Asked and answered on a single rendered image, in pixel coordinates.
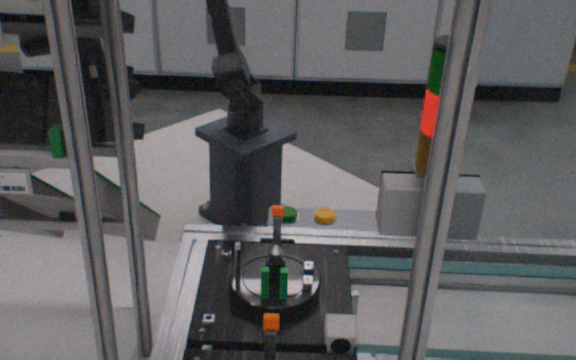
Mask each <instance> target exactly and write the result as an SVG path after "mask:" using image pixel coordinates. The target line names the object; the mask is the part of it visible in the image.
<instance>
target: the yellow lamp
mask: <svg viewBox="0 0 576 360"><path fill-rule="evenodd" d="M431 139H432V138H431V137H429V136H427V135H425V134H424V133H423V132H422V131H421V129H420V134H419V141H418V148H417V155H416V162H415V168H416V169H417V171H418V172H420V173H421V174H423V175H425V176H426V172H427V166H428V159H429V152H430V146H431Z"/></svg>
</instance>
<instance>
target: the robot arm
mask: <svg viewBox="0 0 576 360"><path fill-rule="evenodd" d="M205 1H206V5H207V10H208V16H209V18H210V23H211V28H212V32H214V36H215V40H216V44H217V50H218V57H213V61H212V71H213V74H214V76H215V79H216V89H218V88H220V92H221V94H222V95H223V96H224V97H226V98H227V99H229V101H230V102H229V103H228V111H227V126H225V127H223V129H224V130H225V131H227V132H229V133H231V134H232V135H234V136H236V137H239V138H241V139H243V140H247V139H250V138H252V137H255V136H257V135H260V134H262V133H265V132H267V131H268V128H266V127H264V126H263V99H261V83H260V82H258V81H257V80H256V79H255V78H254V77H253V76H252V75H251V71H250V68H249V65H248V63H247V60H245V58H244V56H243V54H242V52H241V50H240V48H239V46H238V43H237V39H236V35H235V30H234V26H233V21H232V16H231V11H230V6H229V2H228V0H205ZM19 40H20V42H19V44H20V48H21V50H22V52H23V54H24V55H25V56H26V57H35V56H42V55H50V54H51V49H50V42H49V41H48V35H24V34H19ZM76 40H77V47H78V56H79V64H81V71H82V80H83V81H85V82H93V83H100V84H101V86H102V88H103V90H104V92H105V94H106V96H107V98H108V101H109V103H110V94H109V85H108V76H107V66H106V57H105V52H104V49H102V44H101V40H100V38H79V37H76ZM133 69H134V68H133V67H130V66H127V75H128V86H129V97H130V101H131V100H132V99H134V98H135V97H136V95H135V94H138V93H140V91H141V89H140V84H139V81H137V80H136V79H135V78H133Z"/></svg>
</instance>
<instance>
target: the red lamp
mask: <svg viewBox="0 0 576 360"><path fill-rule="evenodd" d="M438 101H439V97H438V96H434V95H432V94H431V93H429V92H428V91H427V88H426V93H425V100H424V106H423V113H422V120H421V131H422V132H423V133H424V134H425V135H427V136H429V137H431V138H432V134H433V127H434V120H435V114H436V107H438Z"/></svg>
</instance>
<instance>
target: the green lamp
mask: <svg viewBox="0 0 576 360"><path fill-rule="evenodd" d="M445 55H446V52H444V51H441V50H439V49H437V48H436V46H435V45H433V51H432V57H431V65H430V67H429V72H428V79H427V85H426V88H427V91H428V92H429V93H431V94H432V95H434V96H438V97H439V95H440V88H441V81H442V75H443V69H444V62H445Z"/></svg>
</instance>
